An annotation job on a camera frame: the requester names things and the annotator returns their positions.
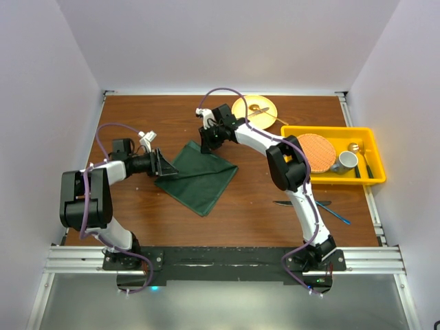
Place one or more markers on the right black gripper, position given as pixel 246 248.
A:
pixel 207 145

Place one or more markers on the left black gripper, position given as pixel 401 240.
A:
pixel 159 166

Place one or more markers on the dark green cloth napkin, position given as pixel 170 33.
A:
pixel 201 180

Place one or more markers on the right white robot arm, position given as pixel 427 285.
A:
pixel 288 168

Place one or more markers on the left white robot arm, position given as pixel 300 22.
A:
pixel 86 203

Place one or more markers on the gold spoon on plate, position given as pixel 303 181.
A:
pixel 254 107

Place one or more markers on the yellow round plate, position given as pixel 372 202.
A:
pixel 261 121

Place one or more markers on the silver fork on plate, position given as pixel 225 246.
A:
pixel 259 111

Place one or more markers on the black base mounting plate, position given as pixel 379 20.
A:
pixel 233 264

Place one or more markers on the orange woven coaster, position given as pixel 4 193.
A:
pixel 319 152

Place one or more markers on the grey mug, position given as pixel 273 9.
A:
pixel 345 162

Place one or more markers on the gold spoon in bin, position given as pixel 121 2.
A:
pixel 357 149

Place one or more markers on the yellow plastic bin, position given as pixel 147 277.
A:
pixel 341 137

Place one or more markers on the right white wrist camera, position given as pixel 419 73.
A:
pixel 207 117

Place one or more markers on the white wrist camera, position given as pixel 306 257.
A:
pixel 145 139
pixel 207 117

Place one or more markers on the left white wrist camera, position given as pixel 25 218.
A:
pixel 145 139

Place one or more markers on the dark handled utensil in bin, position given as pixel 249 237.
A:
pixel 368 168

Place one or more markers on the aluminium frame rail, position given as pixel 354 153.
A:
pixel 358 260

